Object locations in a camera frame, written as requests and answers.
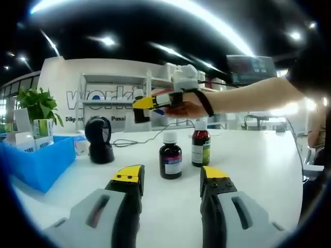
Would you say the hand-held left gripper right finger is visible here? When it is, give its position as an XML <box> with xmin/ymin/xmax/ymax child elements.
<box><xmin>200</xmin><ymin>166</ymin><xmax>288</xmax><ymax>248</ymax></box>

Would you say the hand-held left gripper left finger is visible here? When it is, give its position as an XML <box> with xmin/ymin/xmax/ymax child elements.
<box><xmin>42</xmin><ymin>164</ymin><xmax>145</xmax><ymax>248</ymax></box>

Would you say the small dark medicine bottle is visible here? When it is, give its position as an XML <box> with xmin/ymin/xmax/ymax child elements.
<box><xmin>133</xmin><ymin>89</ymin><xmax>151</xmax><ymax>123</ymax></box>

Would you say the wide medicine bottle purple label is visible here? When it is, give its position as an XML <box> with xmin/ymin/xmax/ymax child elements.
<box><xmin>159</xmin><ymin>132</ymin><xmax>183</xmax><ymax>180</ymax></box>

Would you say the tall medicine bottle green label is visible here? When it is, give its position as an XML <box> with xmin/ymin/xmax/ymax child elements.
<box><xmin>191</xmin><ymin>121</ymin><xmax>212</xmax><ymax>167</ymax></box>

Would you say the white medicine box blue print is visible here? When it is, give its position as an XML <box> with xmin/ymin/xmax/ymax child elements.
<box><xmin>35</xmin><ymin>136</ymin><xmax>55</xmax><ymax>150</ymax></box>
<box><xmin>5</xmin><ymin>131</ymin><xmax>36</xmax><ymax>153</ymax></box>

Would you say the green white medicine box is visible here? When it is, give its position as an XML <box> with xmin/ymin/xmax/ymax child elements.
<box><xmin>33</xmin><ymin>119</ymin><xmax>54</xmax><ymax>139</ymax></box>

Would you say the person's right hand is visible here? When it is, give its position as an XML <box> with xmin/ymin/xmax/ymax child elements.
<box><xmin>164</xmin><ymin>99</ymin><xmax>207</xmax><ymax>119</ymax></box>

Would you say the grey metal shelf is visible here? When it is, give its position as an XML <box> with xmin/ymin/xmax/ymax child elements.
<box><xmin>146</xmin><ymin>63</ymin><xmax>228</xmax><ymax>130</ymax></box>
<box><xmin>79</xmin><ymin>73</ymin><xmax>151</xmax><ymax>130</ymax></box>

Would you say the white table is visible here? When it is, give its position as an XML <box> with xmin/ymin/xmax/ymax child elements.
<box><xmin>10</xmin><ymin>128</ymin><xmax>305</xmax><ymax>248</ymax></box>

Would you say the black barcode scanner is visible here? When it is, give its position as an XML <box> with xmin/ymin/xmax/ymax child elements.
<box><xmin>84</xmin><ymin>116</ymin><xmax>115</xmax><ymax>165</ymax></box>

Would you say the hanging dark screen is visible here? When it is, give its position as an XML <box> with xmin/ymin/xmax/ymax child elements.
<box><xmin>226</xmin><ymin>54</ymin><xmax>275</xmax><ymax>84</ymax></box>

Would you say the small white box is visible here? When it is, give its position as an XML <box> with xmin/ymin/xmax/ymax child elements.
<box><xmin>74</xmin><ymin>136</ymin><xmax>90</xmax><ymax>157</ymax></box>

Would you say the blue plastic bin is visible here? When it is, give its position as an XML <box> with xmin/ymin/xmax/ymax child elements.
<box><xmin>0</xmin><ymin>135</ymin><xmax>77</xmax><ymax>193</ymax></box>

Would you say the white office chair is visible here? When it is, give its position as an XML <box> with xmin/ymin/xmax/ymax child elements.
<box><xmin>302</xmin><ymin>147</ymin><xmax>325</xmax><ymax>181</ymax></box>

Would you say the potted green plant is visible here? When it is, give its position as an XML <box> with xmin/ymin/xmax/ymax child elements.
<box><xmin>14</xmin><ymin>86</ymin><xmax>64</xmax><ymax>132</ymax></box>

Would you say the person's dark clothed torso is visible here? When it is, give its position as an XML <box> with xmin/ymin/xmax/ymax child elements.
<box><xmin>285</xmin><ymin>49</ymin><xmax>331</xmax><ymax>228</ymax></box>

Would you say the black wrist strap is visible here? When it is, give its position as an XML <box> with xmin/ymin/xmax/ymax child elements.
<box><xmin>192</xmin><ymin>89</ymin><xmax>215</xmax><ymax>117</ymax></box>

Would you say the thin black cable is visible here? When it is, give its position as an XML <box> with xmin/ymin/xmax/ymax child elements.
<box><xmin>198</xmin><ymin>79</ymin><xmax>235</xmax><ymax>87</ymax></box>

